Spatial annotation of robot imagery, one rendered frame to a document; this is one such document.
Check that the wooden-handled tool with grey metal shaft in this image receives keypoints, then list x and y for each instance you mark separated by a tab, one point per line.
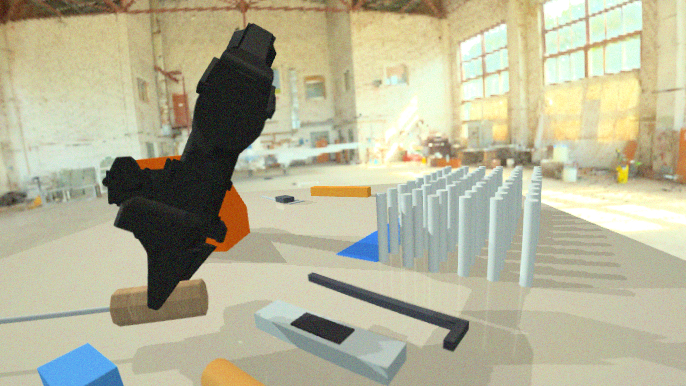
128	306

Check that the orange rectangular bar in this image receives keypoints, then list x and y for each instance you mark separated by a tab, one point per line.
341	191

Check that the orange-handled hammer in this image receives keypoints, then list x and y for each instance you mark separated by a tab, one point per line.
221	372

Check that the blue cube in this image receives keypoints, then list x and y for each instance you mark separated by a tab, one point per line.
84	366

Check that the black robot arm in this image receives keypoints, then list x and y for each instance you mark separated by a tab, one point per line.
236	98

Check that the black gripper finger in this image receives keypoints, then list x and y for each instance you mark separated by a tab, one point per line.
207	249
166	266

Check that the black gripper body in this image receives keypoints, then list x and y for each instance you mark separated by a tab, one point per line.
190	213

